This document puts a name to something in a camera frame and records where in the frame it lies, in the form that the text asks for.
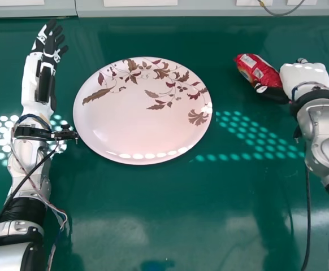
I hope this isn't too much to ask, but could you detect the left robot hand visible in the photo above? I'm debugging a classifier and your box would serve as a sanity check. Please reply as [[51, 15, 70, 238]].
[[13, 19, 69, 141]]

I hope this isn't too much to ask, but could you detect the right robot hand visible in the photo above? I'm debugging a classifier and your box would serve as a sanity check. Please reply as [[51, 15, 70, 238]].
[[251, 58, 329, 115]]

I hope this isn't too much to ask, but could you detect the red biscuit packet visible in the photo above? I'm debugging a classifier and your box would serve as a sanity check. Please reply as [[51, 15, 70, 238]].
[[233, 53, 284, 94]]

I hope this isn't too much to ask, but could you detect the white plate brown leaf pattern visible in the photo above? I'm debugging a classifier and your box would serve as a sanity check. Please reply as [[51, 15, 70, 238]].
[[72, 56, 213, 165]]

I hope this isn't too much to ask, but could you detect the white socket strip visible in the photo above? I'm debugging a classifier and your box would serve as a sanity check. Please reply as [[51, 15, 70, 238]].
[[0, 0, 45, 6]]

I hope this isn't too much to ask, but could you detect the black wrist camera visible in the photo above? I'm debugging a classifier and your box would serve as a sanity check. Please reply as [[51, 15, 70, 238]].
[[50, 123, 79, 143]]

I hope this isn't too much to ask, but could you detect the grey looped cable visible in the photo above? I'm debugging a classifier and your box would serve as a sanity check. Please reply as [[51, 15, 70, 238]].
[[256, 0, 308, 17]]

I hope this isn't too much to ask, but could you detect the grey cable trunking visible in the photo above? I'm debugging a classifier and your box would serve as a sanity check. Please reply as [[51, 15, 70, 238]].
[[76, 0, 329, 18], [0, 0, 78, 18]]

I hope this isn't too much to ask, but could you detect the black cable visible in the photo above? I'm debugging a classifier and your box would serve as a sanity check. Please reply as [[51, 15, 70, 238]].
[[300, 163, 312, 271], [0, 139, 65, 218]]

